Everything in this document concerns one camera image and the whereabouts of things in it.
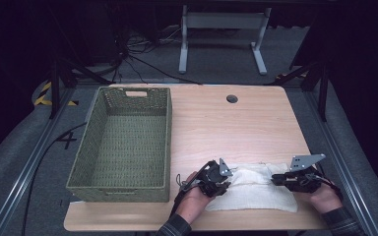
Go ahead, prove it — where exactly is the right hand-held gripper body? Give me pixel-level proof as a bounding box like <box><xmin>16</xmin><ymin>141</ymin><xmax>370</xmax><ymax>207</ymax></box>
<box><xmin>285</xmin><ymin>153</ymin><xmax>327</xmax><ymax>194</ymax></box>

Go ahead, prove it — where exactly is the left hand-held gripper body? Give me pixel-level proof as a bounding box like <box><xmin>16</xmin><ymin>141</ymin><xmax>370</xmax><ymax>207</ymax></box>
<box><xmin>196</xmin><ymin>157</ymin><xmax>234</xmax><ymax>198</ymax></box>

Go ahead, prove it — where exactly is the white cloth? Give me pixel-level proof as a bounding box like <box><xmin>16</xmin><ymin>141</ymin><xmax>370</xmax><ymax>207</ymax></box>
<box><xmin>205</xmin><ymin>162</ymin><xmax>299</xmax><ymax>213</ymax></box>

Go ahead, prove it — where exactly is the green woven basket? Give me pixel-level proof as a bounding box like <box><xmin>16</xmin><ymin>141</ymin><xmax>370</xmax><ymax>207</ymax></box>
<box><xmin>66</xmin><ymin>86</ymin><xmax>173</xmax><ymax>204</ymax></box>

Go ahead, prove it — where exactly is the person's right hand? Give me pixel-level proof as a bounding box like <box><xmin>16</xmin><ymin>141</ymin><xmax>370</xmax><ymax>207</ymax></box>
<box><xmin>294</xmin><ymin>182</ymin><xmax>344</xmax><ymax>215</ymax></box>

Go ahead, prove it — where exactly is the person's left hand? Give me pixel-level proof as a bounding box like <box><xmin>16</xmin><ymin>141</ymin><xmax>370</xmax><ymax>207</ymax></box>
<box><xmin>174</xmin><ymin>171</ymin><xmax>217</xmax><ymax>225</ymax></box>

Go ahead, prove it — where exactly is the black metal stand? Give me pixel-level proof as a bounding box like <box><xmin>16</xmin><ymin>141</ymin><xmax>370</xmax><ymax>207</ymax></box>
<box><xmin>265</xmin><ymin>60</ymin><xmax>330</xmax><ymax>123</ymax></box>
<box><xmin>47</xmin><ymin>58</ymin><xmax>113</xmax><ymax>120</ymax></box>

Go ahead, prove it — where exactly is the left hand-held gripper black cable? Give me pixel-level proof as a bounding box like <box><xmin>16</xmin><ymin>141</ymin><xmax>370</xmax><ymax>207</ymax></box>
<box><xmin>171</xmin><ymin>161</ymin><xmax>211</xmax><ymax>215</ymax></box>

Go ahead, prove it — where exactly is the aluminium floor rail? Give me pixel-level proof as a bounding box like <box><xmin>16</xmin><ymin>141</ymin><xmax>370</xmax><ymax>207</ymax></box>
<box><xmin>0</xmin><ymin>88</ymin><xmax>77</xmax><ymax>236</ymax></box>
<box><xmin>303</xmin><ymin>88</ymin><xmax>378</xmax><ymax>236</ymax></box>

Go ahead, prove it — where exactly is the bundle of black cables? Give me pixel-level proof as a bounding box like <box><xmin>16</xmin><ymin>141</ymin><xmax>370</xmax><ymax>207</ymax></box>
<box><xmin>109</xmin><ymin>28</ymin><xmax>205</xmax><ymax>87</ymax></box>

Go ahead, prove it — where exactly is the grey metal desk frame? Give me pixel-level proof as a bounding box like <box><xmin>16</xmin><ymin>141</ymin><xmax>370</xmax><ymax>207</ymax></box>
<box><xmin>178</xmin><ymin>4</ymin><xmax>273</xmax><ymax>76</ymax></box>

